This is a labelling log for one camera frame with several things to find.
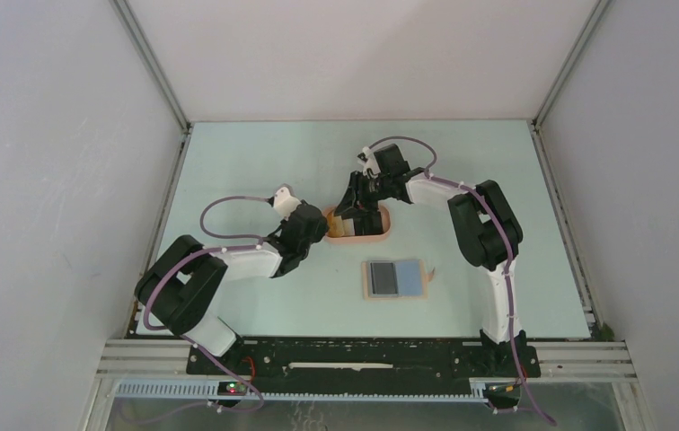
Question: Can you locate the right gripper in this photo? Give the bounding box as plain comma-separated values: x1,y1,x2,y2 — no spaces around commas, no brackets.
333,171,391,221

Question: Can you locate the grey card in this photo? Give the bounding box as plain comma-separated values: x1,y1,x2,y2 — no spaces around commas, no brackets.
369,261,399,296

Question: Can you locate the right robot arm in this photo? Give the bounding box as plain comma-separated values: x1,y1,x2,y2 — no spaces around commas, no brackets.
333,144,524,375

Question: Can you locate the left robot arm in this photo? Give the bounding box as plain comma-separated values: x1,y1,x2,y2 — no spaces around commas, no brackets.
135,200,329,374

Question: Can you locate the yellow card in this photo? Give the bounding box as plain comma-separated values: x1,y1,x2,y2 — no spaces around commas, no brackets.
327,215,345,237

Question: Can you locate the pink plastic tray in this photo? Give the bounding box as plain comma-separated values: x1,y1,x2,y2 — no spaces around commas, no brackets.
322,206,392,245

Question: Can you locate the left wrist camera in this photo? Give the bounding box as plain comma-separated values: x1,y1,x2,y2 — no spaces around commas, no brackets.
269,184,302,219

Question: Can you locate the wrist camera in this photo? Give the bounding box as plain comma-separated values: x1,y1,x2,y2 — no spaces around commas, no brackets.
357,146,380,178
269,184,302,219

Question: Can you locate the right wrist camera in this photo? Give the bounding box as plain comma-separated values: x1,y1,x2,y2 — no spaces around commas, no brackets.
357,146,380,178

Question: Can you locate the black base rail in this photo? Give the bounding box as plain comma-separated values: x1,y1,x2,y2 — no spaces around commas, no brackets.
219,335,541,395

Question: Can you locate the white cable duct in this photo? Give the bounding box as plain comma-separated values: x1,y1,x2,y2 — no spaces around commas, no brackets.
114,379,487,402

